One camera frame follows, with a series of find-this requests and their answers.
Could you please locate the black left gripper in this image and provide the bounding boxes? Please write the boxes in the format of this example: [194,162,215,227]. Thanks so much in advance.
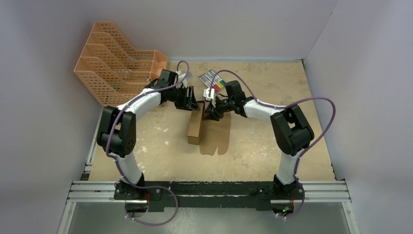
[169,85,199,111]

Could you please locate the brown cardboard box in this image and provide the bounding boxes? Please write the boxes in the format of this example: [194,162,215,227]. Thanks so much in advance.
[187,101,231,156]

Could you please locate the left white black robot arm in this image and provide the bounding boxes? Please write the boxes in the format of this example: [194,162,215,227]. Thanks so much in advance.
[96,70,199,199]

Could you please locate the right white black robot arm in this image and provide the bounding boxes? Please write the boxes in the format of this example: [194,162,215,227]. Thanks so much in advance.
[203,80,314,198]

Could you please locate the pack of coloured markers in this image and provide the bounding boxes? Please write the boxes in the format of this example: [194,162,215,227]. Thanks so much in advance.
[198,70,226,92]

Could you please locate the orange plastic file rack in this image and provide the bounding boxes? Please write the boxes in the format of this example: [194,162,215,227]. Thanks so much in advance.
[74,21,168,107]

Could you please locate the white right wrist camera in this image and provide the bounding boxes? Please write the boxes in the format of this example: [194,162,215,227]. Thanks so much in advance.
[203,88,215,102]

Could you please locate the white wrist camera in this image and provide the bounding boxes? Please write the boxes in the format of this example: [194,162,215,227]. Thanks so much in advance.
[176,70,193,87]
[203,88,215,102]

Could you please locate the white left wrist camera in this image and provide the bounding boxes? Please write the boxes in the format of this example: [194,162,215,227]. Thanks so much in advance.
[176,70,193,87]

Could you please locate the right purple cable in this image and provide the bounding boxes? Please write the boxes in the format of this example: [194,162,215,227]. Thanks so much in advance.
[209,69,337,220]

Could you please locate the purple cable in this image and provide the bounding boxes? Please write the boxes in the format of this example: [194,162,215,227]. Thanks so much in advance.
[105,60,191,227]
[209,69,337,220]

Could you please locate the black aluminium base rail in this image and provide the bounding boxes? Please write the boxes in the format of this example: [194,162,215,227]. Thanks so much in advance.
[67,181,351,214]

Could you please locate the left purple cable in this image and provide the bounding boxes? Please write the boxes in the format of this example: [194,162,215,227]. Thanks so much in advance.
[105,60,191,227]

